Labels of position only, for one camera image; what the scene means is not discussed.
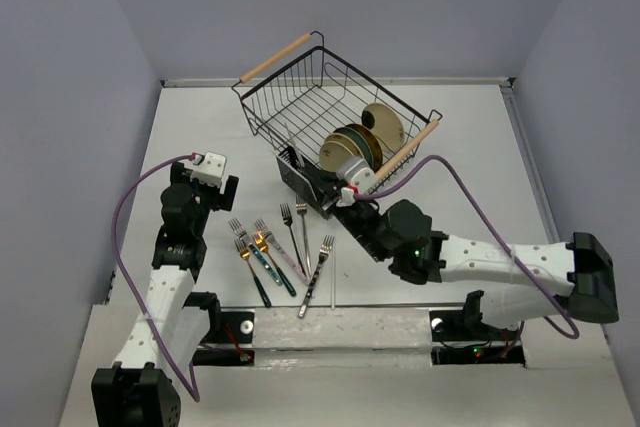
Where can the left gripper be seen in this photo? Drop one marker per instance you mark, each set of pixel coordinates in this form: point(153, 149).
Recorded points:
point(179, 174)

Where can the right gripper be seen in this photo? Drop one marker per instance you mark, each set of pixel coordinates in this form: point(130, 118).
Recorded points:
point(334, 206)

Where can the plain silver fork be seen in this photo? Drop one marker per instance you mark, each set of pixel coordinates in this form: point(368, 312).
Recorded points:
point(301, 209)

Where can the black fork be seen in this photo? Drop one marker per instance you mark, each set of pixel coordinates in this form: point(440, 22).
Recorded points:
point(288, 222)

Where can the silver fork tortoiseshell handle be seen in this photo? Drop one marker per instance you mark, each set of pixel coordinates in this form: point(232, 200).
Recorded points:
point(324, 253)

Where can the clear chopstick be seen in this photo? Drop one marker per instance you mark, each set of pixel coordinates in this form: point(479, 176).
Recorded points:
point(297, 157)
point(333, 281)

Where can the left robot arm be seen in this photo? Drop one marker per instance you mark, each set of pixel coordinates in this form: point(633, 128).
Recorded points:
point(141, 387)

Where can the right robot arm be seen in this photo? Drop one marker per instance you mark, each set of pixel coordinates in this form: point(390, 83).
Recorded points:
point(574, 279)

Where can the black perforated cutlery holder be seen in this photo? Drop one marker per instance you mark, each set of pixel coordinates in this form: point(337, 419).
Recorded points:
point(300, 185)

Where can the beige plate in front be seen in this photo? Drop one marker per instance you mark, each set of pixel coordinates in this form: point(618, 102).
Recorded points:
point(333, 155)

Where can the beige plate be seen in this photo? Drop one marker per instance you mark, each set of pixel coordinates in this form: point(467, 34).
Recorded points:
point(385, 125)
point(333, 155)
point(348, 143)

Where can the beige plate in middle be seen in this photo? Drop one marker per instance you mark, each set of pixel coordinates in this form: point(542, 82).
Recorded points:
point(348, 143)

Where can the dark green plate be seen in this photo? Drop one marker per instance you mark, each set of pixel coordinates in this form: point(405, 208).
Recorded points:
point(364, 144)

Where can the gold rimmed dark plate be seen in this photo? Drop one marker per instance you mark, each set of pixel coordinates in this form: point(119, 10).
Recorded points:
point(372, 139)

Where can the beige plate at back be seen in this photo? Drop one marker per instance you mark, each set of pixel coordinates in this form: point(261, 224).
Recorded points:
point(385, 125)

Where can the silver fork teal handle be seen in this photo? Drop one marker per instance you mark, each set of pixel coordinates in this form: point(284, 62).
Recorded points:
point(242, 235)

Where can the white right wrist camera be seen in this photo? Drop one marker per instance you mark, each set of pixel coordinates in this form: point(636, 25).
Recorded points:
point(357, 177)

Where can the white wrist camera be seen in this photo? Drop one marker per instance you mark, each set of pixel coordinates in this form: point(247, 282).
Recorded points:
point(357, 177)
point(208, 169)

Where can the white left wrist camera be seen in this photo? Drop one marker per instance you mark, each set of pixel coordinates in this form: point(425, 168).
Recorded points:
point(208, 169)

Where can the silver fork pink handle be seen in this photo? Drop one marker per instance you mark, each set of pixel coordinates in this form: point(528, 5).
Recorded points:
point(271, 240)

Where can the gold fork dark green handle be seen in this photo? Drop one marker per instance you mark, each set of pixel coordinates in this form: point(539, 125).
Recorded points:
point(244, 253)

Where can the black wire dish rack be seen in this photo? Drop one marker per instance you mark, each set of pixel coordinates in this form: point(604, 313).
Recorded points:
point(317, 92)

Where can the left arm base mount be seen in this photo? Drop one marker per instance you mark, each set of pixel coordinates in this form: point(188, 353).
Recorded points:
point(231, 344)

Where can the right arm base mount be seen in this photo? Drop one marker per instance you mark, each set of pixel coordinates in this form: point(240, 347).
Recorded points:
point(460, 337)

